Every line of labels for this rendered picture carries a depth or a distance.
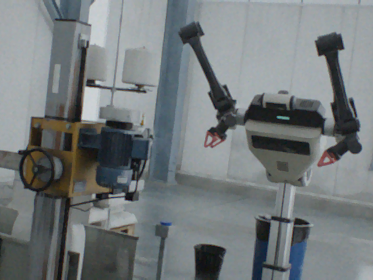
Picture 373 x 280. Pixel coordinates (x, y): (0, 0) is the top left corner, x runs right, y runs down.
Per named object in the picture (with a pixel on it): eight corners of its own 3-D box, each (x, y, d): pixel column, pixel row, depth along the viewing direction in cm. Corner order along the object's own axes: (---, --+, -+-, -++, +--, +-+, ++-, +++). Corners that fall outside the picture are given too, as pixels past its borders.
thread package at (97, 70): (113, 83, 277) (117, 48, 276) (95, 81, 264) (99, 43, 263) (87, 81, 283) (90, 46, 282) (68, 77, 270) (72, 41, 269)
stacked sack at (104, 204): (140, 204, 649) (142, 191, 648) (107, 210, 588) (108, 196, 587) (107, 198, 668) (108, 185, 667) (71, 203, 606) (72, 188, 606)
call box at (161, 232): (175, 236, 311) (176, 225, 311) (167, 238, 304) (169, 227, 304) (161, 233, 315) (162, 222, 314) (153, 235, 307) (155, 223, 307)
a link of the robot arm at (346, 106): (339, 31, 243) (313, 39, 246) (341, 34, 238) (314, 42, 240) (360, 125, 259) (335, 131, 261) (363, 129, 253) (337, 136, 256)
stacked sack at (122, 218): (138, 226, 650) (140, 212, 649) (105, 234, 590) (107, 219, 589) (106, 219, 668) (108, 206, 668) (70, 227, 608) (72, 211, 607)
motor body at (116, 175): (136, 188, 255) (143, 131, 253) (117, 191, 241) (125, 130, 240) (107, 183, 261) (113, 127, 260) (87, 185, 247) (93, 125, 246)
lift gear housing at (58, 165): (61, 183, 246) (64, 156, 246) (52, 183, 241) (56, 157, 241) (41, 179, 251) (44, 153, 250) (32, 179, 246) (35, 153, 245)
